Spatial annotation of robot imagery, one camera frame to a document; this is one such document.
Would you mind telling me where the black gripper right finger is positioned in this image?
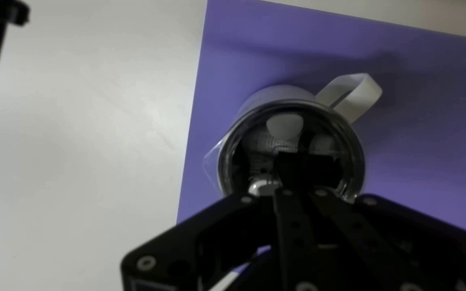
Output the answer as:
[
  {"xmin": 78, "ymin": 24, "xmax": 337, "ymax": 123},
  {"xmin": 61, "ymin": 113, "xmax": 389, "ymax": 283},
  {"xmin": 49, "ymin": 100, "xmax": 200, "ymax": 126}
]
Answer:
[{"xmin": 300, "ymin": 152, "xmax": 466, "ymax": 291}]

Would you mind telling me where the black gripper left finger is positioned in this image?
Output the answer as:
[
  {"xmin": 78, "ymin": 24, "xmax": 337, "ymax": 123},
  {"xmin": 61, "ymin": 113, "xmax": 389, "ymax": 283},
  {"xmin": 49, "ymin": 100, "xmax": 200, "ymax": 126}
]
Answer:
[{"xmin": 121, "ymin": 150, "xmax": 318, "ymax": 291}]

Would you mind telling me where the silver travel mug with handle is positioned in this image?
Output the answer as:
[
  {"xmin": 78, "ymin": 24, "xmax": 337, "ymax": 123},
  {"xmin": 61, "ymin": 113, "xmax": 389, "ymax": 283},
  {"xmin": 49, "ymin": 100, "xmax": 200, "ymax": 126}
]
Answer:
[{"xmin": 206, "ymin": 71, "xmax": 384, "ymax": 205}]

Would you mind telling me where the purple square mat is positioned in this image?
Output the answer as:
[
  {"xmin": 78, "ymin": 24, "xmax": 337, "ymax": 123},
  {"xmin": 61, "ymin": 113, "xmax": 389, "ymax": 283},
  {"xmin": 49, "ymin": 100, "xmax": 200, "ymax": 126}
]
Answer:
[{"xmin": 176, "ymin": 0, "xmax": 466, "ymax": 242}]

